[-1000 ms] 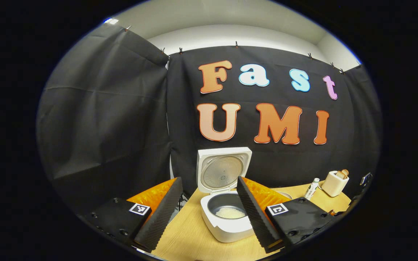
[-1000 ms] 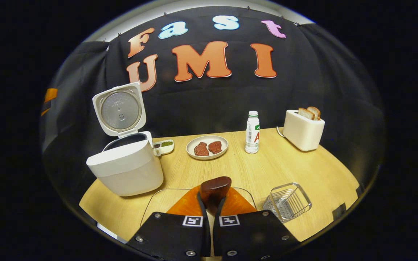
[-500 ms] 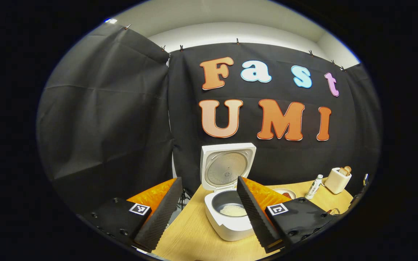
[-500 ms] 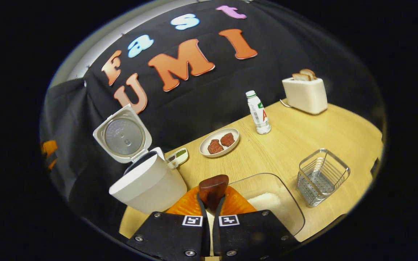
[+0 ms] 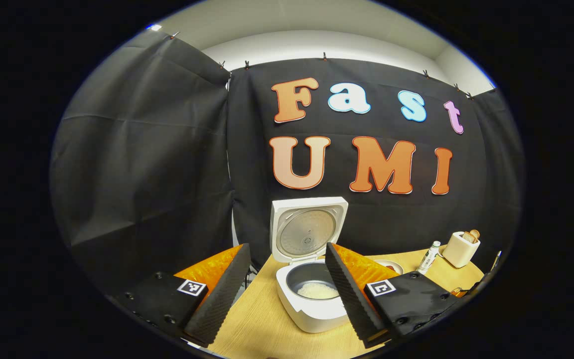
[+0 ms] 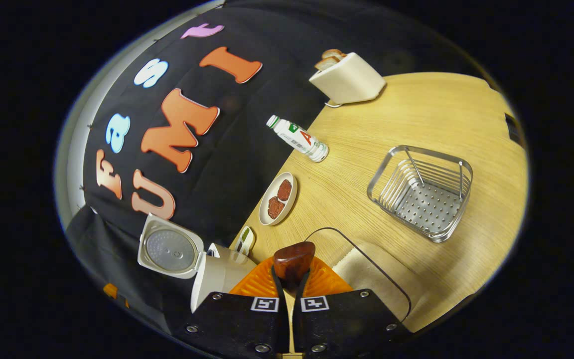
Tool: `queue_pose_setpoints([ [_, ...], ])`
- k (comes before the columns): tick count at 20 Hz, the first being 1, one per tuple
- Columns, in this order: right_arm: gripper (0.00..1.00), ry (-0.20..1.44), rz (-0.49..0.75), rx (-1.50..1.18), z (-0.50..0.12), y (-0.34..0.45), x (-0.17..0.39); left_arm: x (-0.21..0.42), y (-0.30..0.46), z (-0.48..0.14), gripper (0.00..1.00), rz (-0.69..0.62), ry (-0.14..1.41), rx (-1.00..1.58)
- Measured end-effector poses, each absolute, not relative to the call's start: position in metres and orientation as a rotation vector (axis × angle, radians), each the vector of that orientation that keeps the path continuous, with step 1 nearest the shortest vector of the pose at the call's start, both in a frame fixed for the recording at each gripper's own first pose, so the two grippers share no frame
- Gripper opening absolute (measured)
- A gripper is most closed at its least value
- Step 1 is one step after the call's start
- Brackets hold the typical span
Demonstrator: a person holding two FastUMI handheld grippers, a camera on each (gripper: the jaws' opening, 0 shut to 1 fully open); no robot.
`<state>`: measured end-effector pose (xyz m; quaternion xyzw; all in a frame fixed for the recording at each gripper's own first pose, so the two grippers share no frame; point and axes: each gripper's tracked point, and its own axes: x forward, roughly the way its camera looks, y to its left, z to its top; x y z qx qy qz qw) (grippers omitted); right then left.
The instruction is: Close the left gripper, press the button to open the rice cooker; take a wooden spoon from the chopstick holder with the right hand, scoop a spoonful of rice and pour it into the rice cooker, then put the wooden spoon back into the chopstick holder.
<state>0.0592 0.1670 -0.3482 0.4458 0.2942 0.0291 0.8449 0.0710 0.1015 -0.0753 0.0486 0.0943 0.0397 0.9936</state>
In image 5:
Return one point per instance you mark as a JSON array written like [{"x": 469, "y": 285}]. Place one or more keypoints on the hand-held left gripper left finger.
[{"x": 219, "y": 299}]

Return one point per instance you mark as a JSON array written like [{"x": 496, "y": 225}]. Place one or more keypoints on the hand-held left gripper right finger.
[{"x": 349, "y": 299}]

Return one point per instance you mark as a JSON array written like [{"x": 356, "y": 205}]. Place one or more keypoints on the white rice heap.
[{"x": 317, "y": 291}]

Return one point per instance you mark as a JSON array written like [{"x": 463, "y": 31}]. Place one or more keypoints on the white rice cooker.
[{"x": 317, "y": 319}]

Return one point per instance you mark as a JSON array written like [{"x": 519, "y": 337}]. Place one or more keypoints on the white round plate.
[{"x": 384, "y": 263}]

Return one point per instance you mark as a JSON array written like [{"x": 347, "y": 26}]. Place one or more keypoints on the red meat piece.
[{"x": 391, "y": 268}]

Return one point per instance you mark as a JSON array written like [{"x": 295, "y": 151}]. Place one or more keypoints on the white milk bottle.
[{"x": 428, "y": 258}]

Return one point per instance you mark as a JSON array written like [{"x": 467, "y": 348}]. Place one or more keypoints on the white toaster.
[{"x": 457, "y": 254}]

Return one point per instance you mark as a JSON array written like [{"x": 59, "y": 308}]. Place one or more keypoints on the toasted bread slice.
[
  {"x": 475, "y": 234},
  {"x": 467, "y": 237}
]

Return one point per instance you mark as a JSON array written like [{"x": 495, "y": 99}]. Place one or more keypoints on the black backdrop cloth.
[{"x": 142, "y": 174}]

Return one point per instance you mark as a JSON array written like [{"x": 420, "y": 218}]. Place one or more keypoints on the ceiling light panel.
[{"x": 154, "y": 27}]

